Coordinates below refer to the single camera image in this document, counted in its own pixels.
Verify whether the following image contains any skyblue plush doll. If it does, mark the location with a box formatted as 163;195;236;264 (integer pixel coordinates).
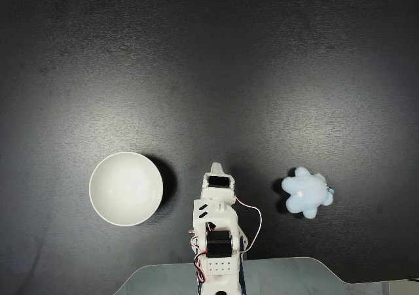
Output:
280;166;335;219

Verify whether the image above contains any white bowl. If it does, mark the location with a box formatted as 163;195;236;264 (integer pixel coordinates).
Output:
88;152;164;228

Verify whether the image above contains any blue table clamp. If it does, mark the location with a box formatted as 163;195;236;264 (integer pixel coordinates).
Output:
238;235;249;295

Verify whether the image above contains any red and white arm cable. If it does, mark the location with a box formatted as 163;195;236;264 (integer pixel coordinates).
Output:
232;196;263;254

